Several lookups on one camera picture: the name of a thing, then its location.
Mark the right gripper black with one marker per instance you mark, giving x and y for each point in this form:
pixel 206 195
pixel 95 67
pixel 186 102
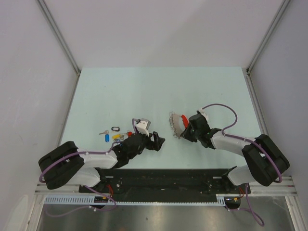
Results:
pixel 186 134

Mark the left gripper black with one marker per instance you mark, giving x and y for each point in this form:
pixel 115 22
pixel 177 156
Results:
pixel 154 145

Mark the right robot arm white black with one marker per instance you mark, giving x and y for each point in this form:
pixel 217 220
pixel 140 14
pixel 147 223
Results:
pixel 265 163

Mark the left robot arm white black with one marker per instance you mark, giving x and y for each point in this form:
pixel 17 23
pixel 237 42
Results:
pixel 68 165

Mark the yellow tag key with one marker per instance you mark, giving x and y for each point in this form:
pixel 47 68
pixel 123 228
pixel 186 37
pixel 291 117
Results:
pixel 118 137

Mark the black tag key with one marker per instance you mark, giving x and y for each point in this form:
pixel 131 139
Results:
pixel 116 129

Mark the blue tag key back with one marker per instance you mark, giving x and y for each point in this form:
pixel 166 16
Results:
pixel 106 135

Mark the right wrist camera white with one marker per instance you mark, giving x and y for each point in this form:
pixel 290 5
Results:
pixel 203 113

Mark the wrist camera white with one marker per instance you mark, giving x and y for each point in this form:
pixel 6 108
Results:
pixel 203 113
pixel 141 126

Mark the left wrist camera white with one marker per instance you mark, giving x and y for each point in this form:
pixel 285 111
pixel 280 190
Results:
pixel 141 126

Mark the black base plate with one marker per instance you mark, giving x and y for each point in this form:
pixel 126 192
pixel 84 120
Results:
pixel 165 183

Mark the slotted cable duct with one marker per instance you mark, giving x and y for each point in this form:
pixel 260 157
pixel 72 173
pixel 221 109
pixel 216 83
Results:
pixel 92 199

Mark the left aluminium frame post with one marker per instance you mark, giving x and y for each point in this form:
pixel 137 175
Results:
pixel 58 34

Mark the aluminium frame post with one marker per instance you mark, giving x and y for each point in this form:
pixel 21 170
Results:
pixel 58 34
pixel 269 33

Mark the aluminium front rail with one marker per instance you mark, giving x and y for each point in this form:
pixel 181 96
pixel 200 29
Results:
pixel 42 189

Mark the right aluminium frame post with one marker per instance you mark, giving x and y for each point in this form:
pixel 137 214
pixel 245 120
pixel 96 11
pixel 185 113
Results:
pixel 269 33

